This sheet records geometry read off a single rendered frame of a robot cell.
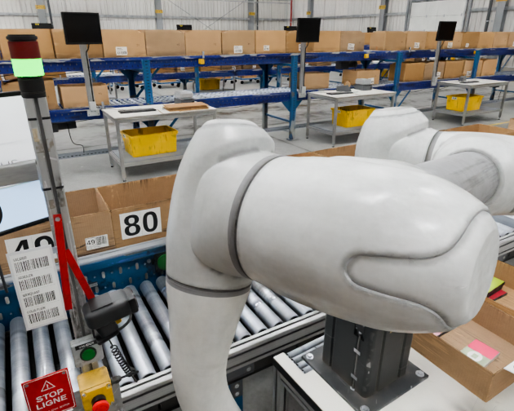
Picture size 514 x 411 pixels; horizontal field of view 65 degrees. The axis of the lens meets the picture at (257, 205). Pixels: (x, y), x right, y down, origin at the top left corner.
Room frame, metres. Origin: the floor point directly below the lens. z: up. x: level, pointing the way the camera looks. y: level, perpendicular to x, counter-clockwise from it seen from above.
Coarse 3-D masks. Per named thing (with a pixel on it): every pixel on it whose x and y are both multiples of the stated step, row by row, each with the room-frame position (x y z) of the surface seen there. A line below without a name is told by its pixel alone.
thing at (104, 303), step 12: (96, 300) 0.79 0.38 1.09; (108, 300) 0.79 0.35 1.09; (120, 300) 0.79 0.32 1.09; (132, 300) 0.80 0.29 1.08; (84, 312) 0.76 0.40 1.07; (96, 312) 0.76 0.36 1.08; (108, 312) 0.77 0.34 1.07; (120, 312) 0.78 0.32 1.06; (132, 312) 0.80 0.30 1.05; (96, 324) 0.75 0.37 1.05; (108, 324) 0.77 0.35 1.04; (108, 336) 0.77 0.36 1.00
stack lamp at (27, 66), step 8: (16, 48) 0.78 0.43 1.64; (24, 48) 0.79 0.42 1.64; (32, 48) 0.80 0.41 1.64; (16, 56) 0.78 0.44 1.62; (24, 56) 0.79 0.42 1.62; (32, 56) 0.79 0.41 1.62; (40, 56) 0.81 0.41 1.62; (16, 64) 0.79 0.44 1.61; (24, 64) 0.79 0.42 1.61; (32, 64) 0.79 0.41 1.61; (40, 64) 0.81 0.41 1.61; (16, 72) 0.79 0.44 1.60; (24, 72) 0.78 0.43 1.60; (32, 72) 0.79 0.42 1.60; (40, 72) 0.80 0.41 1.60
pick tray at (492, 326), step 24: (480, 312) 1.12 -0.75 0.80; (504, 312) 1.06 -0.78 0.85; (432, 336) 0.96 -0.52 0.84; (456, 336) 1.05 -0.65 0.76; (480, 336) 1.05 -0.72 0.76; (504, 336) 1.04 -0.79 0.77; (432, 360) 0.94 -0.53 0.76; (456, 360) 0.88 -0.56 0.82; (504, 360) 0.94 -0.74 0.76; (480, 384) 0.82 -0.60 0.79; (504, 384) 0.84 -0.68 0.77
